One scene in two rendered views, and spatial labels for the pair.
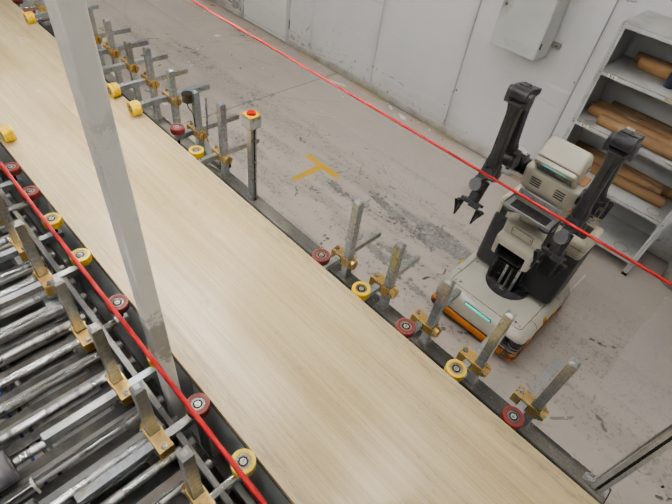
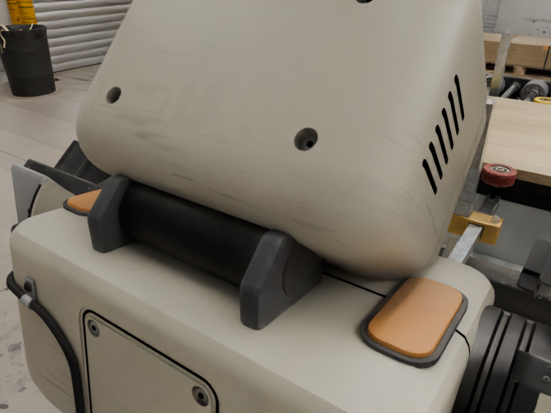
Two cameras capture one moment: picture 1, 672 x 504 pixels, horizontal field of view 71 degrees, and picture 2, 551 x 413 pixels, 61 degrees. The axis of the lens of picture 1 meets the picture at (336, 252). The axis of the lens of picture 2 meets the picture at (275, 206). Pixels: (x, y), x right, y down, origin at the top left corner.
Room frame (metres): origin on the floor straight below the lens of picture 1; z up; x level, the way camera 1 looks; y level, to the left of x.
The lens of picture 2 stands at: (2.21, -0.99, 1.39)
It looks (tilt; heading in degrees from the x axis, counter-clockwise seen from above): 28 degrees down; 175
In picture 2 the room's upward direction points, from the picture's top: straight up
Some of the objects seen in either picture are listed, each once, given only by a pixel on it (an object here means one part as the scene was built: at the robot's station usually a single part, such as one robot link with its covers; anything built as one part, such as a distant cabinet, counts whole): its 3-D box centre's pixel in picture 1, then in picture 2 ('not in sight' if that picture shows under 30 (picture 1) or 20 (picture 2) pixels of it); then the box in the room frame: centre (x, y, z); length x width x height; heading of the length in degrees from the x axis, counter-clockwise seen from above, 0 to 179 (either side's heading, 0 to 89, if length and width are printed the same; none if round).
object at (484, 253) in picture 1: (534, 242); not in sight; (2.18, -1.16, 0.59); 0.55 x 0.34 x 0.83; 51
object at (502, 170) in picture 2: (403, 333); (495, 187); (1.16, -0.32, 0.85); 0.08 x 0.08 x 0.11
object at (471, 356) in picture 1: (474, 362); not in sight; (1.11, -0.62, 0.81); 0.14 x 0.06 x 0.05; 51
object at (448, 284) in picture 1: (434, 317); (466, 197); (1.25, -0.45, 0.88); 0.04 x 0.04 x 0.48; 51
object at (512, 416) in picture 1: (508, 422); not in sight; (0.85, -0.71, 0.85); 0.08 x 0.08 x 0.11
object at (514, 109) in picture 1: (504, 135); not in sight; (1.88, -0.64, 1.40); 0.11 x 0.06 x 0.43; 51
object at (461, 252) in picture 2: (429, 315); (471, 235); (1.32, -0.45, 0.81); 0.43 x 0.03 x 0.04; 141
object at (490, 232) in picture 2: (426, 323); (470, 224); (1.27, -0.43, 0.81); 0.14 x 0.06 x 0.05; 51
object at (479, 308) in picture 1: (500, 294); not in sight; (2.11, -1.10, 0.16); 0.67 x 0.64 x 0.25; 141
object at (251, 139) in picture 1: (252, 164); not in sight; (2.04, 0.51, 0.93); 0.05 x 0.05 x 0.45; 51
